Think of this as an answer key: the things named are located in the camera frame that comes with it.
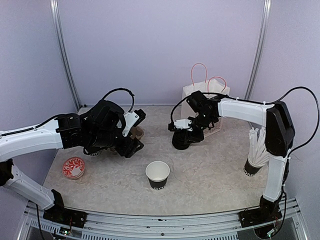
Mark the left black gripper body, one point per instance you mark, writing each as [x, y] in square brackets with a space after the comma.
[103, 138]

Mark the black paper coffee cup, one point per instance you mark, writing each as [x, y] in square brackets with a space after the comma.
[157, 173]

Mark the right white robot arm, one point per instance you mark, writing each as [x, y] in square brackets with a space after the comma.
[271, 144]

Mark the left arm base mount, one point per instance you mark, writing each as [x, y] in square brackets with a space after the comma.
[65, 216]

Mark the brown cardboard cup carrier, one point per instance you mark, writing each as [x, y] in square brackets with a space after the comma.
[136, 133]

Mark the black cup holding straws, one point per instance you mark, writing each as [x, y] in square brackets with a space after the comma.
[250, 169]

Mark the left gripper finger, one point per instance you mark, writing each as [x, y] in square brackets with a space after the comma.
[141, 115]
[128, 147]

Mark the bundle of white wrapped straws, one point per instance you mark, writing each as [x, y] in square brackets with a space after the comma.
[258, 155]

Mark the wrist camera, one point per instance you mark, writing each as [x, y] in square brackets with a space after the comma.
[180, 125]
[130, 119]

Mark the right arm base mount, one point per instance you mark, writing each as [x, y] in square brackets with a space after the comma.
[257, 216]

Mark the white paper takeout bag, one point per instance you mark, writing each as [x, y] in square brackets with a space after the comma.
[214, 88]

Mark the aluminium front frame rail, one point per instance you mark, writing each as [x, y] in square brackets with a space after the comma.
[110, 226]

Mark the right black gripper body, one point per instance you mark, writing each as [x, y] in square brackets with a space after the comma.
[203, 121]

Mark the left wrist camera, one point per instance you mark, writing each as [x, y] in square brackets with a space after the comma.
[130, 119]

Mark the stack of black cup lids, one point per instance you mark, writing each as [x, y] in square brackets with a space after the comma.
[180, 140]

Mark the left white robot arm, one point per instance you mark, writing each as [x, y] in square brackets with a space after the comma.
[63, 131]

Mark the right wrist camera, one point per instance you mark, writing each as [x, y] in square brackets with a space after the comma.
[180, 125]

